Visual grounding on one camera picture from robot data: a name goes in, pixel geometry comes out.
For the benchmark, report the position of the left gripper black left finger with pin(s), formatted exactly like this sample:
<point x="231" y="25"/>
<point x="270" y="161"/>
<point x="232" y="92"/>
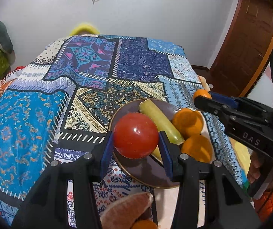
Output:
<point x="46" y="204"/>

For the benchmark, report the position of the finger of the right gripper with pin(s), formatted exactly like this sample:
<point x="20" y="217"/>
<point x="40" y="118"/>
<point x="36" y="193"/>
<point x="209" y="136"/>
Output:
<point x="222" y="111"/>
<point x="229" y="101"/>

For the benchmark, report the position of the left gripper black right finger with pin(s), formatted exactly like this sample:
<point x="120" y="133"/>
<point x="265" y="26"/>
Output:
<point x="226" y="205"/>

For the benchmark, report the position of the large orange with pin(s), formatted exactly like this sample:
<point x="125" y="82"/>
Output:
<point x="188" y="122"/>
<point x="198" y="147"/>

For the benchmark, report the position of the red tomato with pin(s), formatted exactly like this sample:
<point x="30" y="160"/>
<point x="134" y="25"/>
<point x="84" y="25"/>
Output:
<point x="135" y="136"/>

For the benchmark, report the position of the thick sugarcane stump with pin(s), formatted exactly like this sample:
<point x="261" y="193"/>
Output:
<point x="156" y="154"/>

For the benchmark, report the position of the person's right hand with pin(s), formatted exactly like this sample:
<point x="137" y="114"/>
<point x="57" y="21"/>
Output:
<point x="253" y="172"/>

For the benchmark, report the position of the yellow orange fleece blanket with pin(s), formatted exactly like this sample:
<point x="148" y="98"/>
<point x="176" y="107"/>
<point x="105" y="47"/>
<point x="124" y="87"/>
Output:
<point x="241" y="151"/>

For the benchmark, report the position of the small mandarin orange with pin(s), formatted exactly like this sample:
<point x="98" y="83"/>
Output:
<point x="202" y="93"/>

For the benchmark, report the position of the orange jacket sleeve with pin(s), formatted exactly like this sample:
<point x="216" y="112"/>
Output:
<point x="264" y="206"/>

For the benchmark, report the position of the large orange on plate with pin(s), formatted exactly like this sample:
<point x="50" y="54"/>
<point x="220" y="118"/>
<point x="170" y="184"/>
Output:
<point x="188" y="122"/>

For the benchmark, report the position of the pink pomelo segment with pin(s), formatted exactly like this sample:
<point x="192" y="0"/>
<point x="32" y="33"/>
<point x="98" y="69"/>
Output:
<point x="124" y="212"/>

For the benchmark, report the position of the yellow sugarcane piece on plate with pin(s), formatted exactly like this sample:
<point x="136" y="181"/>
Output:
<point x="161" y="113"/>

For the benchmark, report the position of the brown wooden door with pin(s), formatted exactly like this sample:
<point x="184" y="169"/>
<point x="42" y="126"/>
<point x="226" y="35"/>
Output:
<point x="245" y="50"/>

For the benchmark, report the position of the dark purple round plate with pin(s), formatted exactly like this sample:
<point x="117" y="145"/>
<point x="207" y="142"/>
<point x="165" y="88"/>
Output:
<point x="149" y="170"/>

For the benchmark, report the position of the blue patchwork bedspread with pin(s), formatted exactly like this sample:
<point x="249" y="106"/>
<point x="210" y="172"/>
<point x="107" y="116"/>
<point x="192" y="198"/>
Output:
<point x="64" y="101"/>

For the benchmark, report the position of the yellow plush toy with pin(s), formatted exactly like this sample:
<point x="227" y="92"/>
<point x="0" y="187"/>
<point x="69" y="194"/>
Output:
<point x="84" y="28"/>

